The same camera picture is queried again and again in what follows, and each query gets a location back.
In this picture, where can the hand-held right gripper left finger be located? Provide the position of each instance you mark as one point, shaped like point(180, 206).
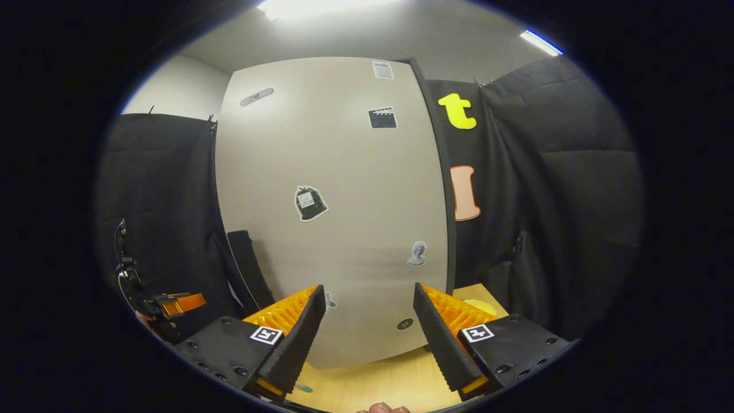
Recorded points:
point(298, 338)

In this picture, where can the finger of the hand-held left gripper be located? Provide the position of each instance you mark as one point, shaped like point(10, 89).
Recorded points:
point(183, 303)

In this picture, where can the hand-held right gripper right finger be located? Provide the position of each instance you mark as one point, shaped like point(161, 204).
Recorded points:
point(438, 338)

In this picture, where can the blue white tube bottle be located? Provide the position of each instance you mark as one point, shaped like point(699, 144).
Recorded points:
point(304, 389)

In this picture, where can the yellow sponge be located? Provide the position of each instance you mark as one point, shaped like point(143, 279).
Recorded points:
point(480, 307)

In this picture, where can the black backdrop cloth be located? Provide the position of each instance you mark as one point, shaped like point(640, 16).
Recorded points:
point(573, 172)

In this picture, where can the small ceiling light panel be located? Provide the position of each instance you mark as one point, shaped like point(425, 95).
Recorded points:
point(541, 42)

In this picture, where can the large ceiling light panel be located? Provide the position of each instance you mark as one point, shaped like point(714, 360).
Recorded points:
point(321, 7)

